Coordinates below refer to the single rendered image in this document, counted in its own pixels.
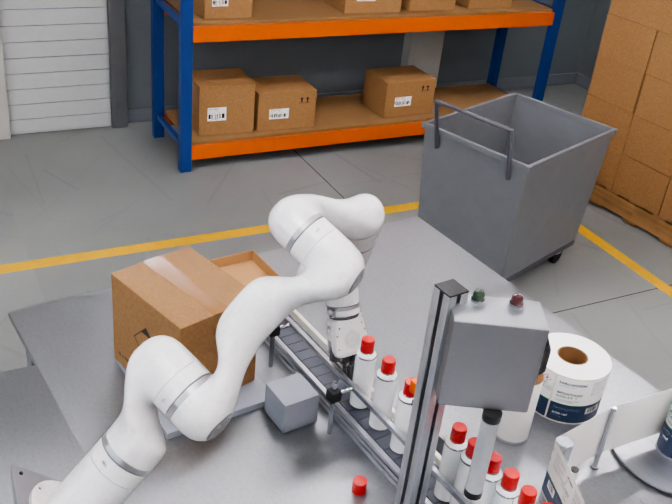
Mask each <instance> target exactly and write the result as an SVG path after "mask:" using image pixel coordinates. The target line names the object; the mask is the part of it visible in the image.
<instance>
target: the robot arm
mask: <svg viewBox="0 0 672 504"><path fill-rule="evenodd" d="M384 218H385V212H384V208H383V205H382V203H381V202H380V200H379V199H378V198H377V197H375V196H373V195H371V194H359V195H356V196H353V197H351V198H348V199H332V198H328V197H324V196H319V195H314V194H296V195H291V196H288V197H285V198H283V199H281V200H279V201H278V202H277V203H276V204H275V205H274V206H273V207H272V209H271V211H270V213H269V218H268V224H269V229H270V231H271V233H272V235H273V237H274V238H275V239H276V240H277V241H278V243H279V244H280V245H281V246H282V247H283V248H284V249H286V250H287V251H288V252H289V253H290V254H291V255H292V256H293V257H294V258H295V259H296V260H297V261H298V262H299V263H300V266H299V268H298V270H297V274H296V276H295V277H279V276H265V277H260V278H257V279H255V280H253V281H252V282H250V283H249V284H248V285H247V286H246V287H245V288H244V289H243V290H242V291H241V292H240V293H239V294H238V295H237V296H236V297H235V299H234V300H233V301H232V302H231V303H230V304H229V306H228V307H227V308H226V310H225V311H224V312H223V314H222V316H221V318H220V320H219V322H218V325H217V330H216V344H217V351H218V365H217V369H216V371H215V373H214V374H211V373H210V372H209V371H208V370H207V369H206V368H205V367H204V366H203V365H202V364H201V363H200V362H199V360H198V359H197V358H196V357H195V356H194V355H193V354H192V353H191V352H190V351H189V350H188V349H187V348H186V347H184V346H183V345H182V344H181V343H180V342H179V341H177V340H176V339H174V338H172V337H169V336H155V337H152V338H150V339H148V340H146V341H144V342H142V344H141V345H140V346H138V348H137V349H135V350H134V352H133V354H132V355H131V357H130V359H129V362H128V365H127V369H126V374H125V385H124V401H123V408H122V411H121V413H120V415H119V416H118V418H117V419H116V421H115V422H114V423H113V424H112V426H111V427H110V428H109V429H108V430H107V431H106V433H105V434H104V435H103V436H102V437H101V438H100V439H99V441H98V442H97V443H96V444H95V445H94V446H93V447H92V449H91V450H90V451H89V452H88V453H87V454H86V455H85V456H84V458H83V459H82V460H81V461H80V462H79V463H78V464H77V466H76V467H75V468H74V469H73V470H72V471H71V472H70V473H69V475H68V476H67V477H66V478H65V479H64V480H63V481H62V482H60V481H54V480H46V481H42V482H40V483H38V484H37V485H36V486H35V487H34V488H33V489H32V491H31V493H30V495H29V504H122V503H123V502H124V501H125V500H126V499H127V498H128V497H129V496H130V494H131V493H132V492H133V491H134V490H135V489H136V488H137V487H138V485H139V484H140V483H141V482H142V481H143V480H144V479H145V478H146V477H147V475H148V474H149V473H150V472H151V471H152V470H153V469H154V468H155V466H156V465H157V464H158V463H159V462H160V460H161V459H162V458H163V456H164V455H165V452H166V441H165V437H164V434H163V431H162V427H161V424H160V420H159V416H158V409H159V410H160V411H161V412H162V413H163V414H164V415H165V416H166V417H167V418H168V419H169V420H170V421H171V422H172V423H173V424H174V425H175V426H176V427H177V429H178V430H179V431H180V432H181V433H183V434H184V435H185V436H186V437H188V438H190V439H192V440H195V441H208V440H211V439H214V438H216V436H217V435H219V434H220V433H221V432H222V431H223V430H224V429H225V427H226V426H227V425H228V423H229V422H230V421H231V417H232V415H233V413H234V410H235V407H236V404H237V400H238V396H239V393H240V389H241V385H242V381H243V378H244V375H245V372H246V370H247V368H248V366H249V364H250V362H251V360H252V358H253V356H254V355H255V353H256V351H257V350H258V349H259V347H260V346H261V345H262V343H263V342H264V341H265V340H266V338H267V337H268V336H269V335H270V334H271V333H272V332H273V331H274V330H275V329H276V327H277V326H278V325H279V324H280V323H281V322H282V321H283V320H284V319H285V318H286V317H287V316H288V315H289V314H290V313H291V312H292V311H294V310H295V309H297V308H298V307H300V306H303V305H306V304H309V303H315V302H321V301H326V307H327V313H328V314H330V315H329V318H328V319H327V330H326V337H327V350H328V353H329V354H330V357H329V361H331V362H339V363H341V364H342V365H343V373H344V374H345V375H346V376H347V377H348V378H349V379H350V380H351V381H352V379H353V372H354V365H355V357H356V351H357V350H358V349H359V348H360V347H361V341H362V337H363V336H365V335H367V331H366V326H365V322H364V318H363V315H362V313H361V312H360V300H359V290H358V285H359V284H360V282H361V281H362V279H363V276H364V271H365V264H366V263H367V261H368V259H369V256H370V254H371V252H372V250H373V247H374V245H375V243H376V241H377V238H378V236H379V233H380V231H381V228H382V226H383V223H384ZM157 407H158V409H157Z"/></svg>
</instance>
